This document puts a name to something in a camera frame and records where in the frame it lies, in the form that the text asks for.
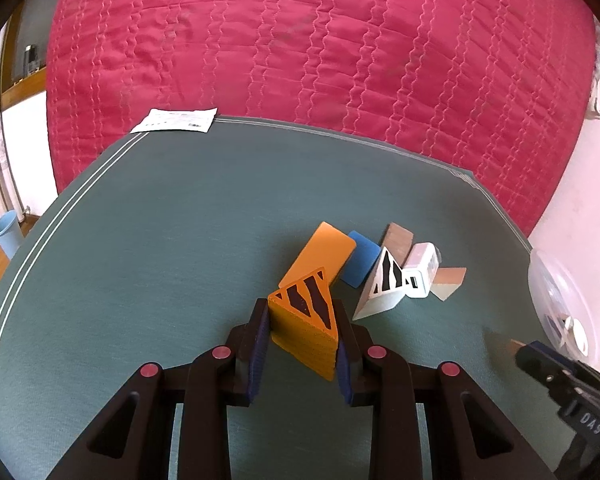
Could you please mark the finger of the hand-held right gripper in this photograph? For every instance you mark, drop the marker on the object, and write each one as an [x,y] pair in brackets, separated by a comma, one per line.
[547,365]

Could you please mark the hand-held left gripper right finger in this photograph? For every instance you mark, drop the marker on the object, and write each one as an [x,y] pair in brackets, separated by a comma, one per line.
[344,380]

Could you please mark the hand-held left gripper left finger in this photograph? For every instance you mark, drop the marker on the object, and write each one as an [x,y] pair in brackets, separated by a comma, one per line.
[258,360]

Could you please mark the orange striped triangular block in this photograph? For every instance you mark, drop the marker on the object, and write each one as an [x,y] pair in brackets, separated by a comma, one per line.
[305,340]

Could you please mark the clear plastic container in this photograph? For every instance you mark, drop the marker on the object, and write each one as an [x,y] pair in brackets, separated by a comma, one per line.
[545,285]

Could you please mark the white striped triangular block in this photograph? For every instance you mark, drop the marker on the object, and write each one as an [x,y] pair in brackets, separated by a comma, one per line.
[380,305]

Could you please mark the orange rectangular block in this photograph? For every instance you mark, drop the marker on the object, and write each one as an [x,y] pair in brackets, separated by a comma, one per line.
[320,250]

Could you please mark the tan wooden block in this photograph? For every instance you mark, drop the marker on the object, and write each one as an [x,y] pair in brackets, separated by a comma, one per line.
[447,280]

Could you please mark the white windowed house block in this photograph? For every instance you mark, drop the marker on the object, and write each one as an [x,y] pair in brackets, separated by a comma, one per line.
[420,265]

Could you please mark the brown wooden block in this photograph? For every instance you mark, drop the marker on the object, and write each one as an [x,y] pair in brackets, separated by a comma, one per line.
[397,240]

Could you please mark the cream round disc block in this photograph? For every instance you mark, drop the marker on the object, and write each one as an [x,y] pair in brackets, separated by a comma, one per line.
[577,335]

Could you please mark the blue block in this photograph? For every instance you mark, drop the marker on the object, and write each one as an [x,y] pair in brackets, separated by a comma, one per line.
[360,260]

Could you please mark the white paper packet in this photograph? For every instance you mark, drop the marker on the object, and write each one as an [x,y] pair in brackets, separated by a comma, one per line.
[175,120]

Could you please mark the blue wastebasket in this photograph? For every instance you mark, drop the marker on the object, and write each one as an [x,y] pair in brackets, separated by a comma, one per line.
[7,235]

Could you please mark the white fringed cloth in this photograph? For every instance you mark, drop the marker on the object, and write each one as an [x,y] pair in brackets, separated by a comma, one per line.
[596,85]

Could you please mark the red quilted blanket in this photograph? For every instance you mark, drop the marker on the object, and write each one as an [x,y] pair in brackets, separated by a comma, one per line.
[330,35]

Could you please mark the wooden shelf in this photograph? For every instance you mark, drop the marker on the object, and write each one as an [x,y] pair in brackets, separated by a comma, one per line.
[22,92]

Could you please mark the dark bottle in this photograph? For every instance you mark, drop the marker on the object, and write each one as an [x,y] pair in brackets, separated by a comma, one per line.
[31,60]

